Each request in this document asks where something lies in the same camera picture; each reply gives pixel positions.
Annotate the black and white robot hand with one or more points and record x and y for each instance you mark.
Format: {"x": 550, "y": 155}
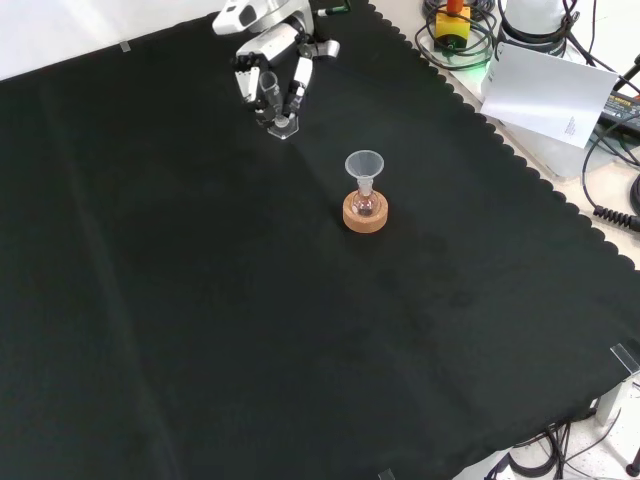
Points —
{"x": 272, "y": 45}

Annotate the clear graduated cylinder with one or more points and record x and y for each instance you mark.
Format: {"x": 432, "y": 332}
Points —
{"x": 283, "y": 129}

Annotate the round-bottom glass flask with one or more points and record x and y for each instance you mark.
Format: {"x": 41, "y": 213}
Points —
{"x": 365, "y": 204}

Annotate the grey tape piece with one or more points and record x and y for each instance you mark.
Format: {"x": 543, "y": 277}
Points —
{"x": 125, "y": 47}

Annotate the clear plastic funnel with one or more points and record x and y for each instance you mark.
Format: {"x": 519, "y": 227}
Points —
{"x": 364, "y": 165}

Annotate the yellow stop button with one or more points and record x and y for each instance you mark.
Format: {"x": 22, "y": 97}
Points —
{"x": 452, "y": 27}

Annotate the black cloth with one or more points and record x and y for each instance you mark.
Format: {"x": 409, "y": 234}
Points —
{"x": 200, "y": 300}

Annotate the pale board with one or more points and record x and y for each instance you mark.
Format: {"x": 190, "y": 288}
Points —
{"x": 545, "y": 92}

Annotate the pale grey box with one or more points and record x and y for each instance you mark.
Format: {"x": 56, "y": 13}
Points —
{"x": 550, "y": 155}

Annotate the black power adapter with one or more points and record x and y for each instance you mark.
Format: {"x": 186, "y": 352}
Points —
{"x": 622, "y": 107}

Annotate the black tripod leg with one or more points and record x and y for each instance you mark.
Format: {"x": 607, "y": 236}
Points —
{"x": 629, "y": 75}

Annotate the clear tape strip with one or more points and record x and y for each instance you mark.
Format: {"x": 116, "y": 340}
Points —
{"x": 626, "y": 357}

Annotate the white bench bracket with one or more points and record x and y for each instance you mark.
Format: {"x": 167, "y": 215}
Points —
{"x": 615, "y": 400}

